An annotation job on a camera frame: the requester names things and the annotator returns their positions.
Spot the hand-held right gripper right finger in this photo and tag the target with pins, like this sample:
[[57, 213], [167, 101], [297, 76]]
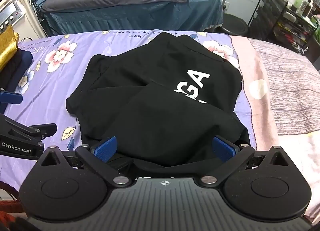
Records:
[[223, 147]]

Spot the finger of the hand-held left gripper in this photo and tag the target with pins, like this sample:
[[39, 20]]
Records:
[[42, 129], [11, 98]]

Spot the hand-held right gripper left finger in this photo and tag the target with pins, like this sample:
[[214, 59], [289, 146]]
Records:
[[106, 149]]

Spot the black jacket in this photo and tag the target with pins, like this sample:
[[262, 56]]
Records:
[[150, 121]]

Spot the navy folded clothes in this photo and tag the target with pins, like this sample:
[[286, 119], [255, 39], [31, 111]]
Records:
[[18, 67]]

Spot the pink towel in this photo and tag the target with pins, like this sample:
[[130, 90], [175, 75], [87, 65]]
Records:
[[257, 111]]

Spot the gold shiny cloth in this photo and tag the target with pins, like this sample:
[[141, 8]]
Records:
[[7, 46]]

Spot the purple floral bed sheet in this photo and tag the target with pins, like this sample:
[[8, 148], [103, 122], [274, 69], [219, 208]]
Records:
[[62, 78]]

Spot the red black plaid cloth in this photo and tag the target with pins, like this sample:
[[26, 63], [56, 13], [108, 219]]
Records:
[[8, 217]]

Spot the white machine with knobs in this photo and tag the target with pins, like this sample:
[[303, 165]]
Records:
[[12, 13]]

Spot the mauve striped blanket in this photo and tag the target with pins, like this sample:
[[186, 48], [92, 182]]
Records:
[[287, 78]]

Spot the black round stool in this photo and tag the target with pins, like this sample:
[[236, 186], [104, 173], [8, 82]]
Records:
[[233, 25]]

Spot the bed with blue skirt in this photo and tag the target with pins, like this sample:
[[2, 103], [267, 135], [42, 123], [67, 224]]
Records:
[[140, 18]]

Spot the dark bottle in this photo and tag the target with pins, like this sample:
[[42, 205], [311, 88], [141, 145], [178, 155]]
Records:
[[308, 8]]

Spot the clear plastic bottle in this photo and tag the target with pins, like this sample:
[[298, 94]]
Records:
[[300, 3]]

